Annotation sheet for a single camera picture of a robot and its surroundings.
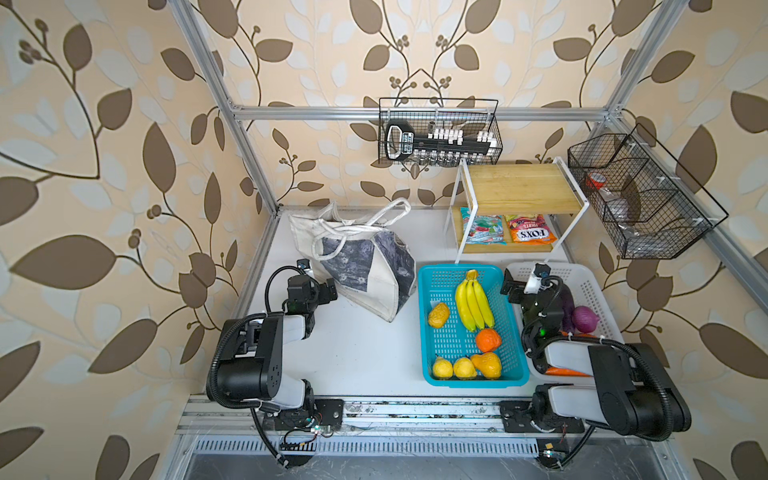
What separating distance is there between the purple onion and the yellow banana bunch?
23 centimetres

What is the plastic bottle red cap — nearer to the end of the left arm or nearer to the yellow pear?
the yellow pear

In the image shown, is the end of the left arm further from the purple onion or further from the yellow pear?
the purple onion

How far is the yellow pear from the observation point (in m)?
0.78

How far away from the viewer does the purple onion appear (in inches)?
32.7

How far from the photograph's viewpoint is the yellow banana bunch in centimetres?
88
